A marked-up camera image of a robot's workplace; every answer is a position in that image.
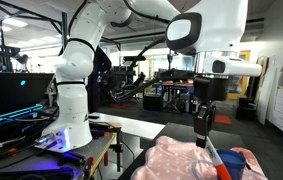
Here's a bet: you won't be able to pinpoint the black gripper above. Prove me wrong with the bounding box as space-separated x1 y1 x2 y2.
192 75 231 150

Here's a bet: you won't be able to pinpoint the black cube case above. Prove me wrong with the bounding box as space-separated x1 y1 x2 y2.
142 94 164 112

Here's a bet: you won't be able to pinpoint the white table top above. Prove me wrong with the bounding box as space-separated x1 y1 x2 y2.
88 112 166 141

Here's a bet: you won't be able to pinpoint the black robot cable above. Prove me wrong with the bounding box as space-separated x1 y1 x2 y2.
110 36 167 103

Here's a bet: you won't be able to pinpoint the black table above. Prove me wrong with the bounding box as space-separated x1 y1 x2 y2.
117 122 249 180

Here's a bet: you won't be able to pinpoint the pink polka dot apron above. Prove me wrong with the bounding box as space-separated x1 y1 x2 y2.
130 134 269 180

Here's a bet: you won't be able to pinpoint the boards leaning on wall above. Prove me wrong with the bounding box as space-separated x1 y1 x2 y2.
251 54 278 126

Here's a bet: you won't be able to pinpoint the black camera on stand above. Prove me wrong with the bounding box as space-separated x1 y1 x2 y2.
122 55 147 63

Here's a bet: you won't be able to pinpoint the black studio light rig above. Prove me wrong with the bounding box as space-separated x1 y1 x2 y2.
0 44 29 73

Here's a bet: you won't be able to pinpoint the black office chair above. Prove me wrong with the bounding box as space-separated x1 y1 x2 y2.
122 71 147 103

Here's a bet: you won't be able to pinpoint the white marker with orange barrel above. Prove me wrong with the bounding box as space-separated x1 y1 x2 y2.
204 137 233 180

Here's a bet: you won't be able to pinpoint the black computer monitor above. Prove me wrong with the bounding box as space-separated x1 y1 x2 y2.
0 71 55 122

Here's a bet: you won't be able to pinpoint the orange floor mat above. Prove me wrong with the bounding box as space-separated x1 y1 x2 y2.
213 114 233 126

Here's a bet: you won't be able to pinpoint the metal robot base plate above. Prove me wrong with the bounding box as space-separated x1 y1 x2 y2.
34 128 122 158

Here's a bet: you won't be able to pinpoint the black frame pole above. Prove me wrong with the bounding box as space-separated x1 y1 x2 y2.
60 11 70 54

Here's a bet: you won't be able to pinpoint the orange background table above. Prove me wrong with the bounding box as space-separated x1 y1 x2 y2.
162 80 195 88

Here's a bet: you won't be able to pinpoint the black floor crate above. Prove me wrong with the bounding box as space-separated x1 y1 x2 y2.
235 97 258 122

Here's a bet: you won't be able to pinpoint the cyan LED strip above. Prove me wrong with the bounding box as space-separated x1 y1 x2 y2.
0 103 45 128

